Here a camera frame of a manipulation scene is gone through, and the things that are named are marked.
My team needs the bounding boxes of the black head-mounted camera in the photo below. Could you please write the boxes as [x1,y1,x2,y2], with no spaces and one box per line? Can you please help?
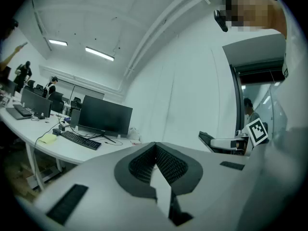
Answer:
[214,9,229,33]

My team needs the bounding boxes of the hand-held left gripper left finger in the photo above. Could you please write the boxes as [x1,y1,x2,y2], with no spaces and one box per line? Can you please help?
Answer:
[33,142,174,231]

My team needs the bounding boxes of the white plastic bag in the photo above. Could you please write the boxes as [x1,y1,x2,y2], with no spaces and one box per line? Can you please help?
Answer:
[127,127,141,141]

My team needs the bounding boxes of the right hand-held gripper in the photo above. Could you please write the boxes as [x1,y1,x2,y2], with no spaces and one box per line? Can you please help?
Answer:
[198,117,269,157]

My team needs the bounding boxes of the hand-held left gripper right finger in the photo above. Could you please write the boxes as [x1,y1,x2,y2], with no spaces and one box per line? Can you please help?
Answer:
[155,142,263,231]

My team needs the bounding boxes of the person's head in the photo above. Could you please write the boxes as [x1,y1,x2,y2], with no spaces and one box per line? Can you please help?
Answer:
[221,0,288,39]

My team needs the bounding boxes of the white desk leg frame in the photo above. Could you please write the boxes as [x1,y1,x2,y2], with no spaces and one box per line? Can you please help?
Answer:
[25,142,64,192]

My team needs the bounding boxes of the small black computer monitor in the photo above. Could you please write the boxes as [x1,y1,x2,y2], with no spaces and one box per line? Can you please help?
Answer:
[20,88,52,120]

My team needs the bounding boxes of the black box on desk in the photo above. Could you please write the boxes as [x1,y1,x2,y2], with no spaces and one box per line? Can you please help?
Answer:
[13,103,33,117]

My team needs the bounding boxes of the short ceiling light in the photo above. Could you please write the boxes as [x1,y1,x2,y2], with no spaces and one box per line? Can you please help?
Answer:
[48,39,68,47]

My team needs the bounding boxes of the yellow notepad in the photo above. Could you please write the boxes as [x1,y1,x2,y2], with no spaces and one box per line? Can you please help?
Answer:
[38,133,58,145]

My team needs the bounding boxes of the person's white shirt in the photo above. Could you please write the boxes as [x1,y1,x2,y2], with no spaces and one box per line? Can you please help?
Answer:
[240,0,308,231]

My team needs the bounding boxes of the white ceiling pipes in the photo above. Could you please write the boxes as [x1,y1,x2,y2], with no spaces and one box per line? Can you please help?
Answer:
[123,0,233,78]

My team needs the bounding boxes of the long ceiling light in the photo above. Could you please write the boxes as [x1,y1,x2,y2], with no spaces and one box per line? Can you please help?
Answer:
[85,46,115,62]

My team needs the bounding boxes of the large black computer monitor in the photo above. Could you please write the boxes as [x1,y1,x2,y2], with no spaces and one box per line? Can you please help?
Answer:
[77,95,133,144]

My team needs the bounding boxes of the black keyboard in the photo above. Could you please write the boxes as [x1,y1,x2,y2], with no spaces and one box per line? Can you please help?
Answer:
[60,130,102,151]

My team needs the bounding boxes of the grey desktop computer box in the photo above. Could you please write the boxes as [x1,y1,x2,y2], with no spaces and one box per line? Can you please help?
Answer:
[69,108,81,129]

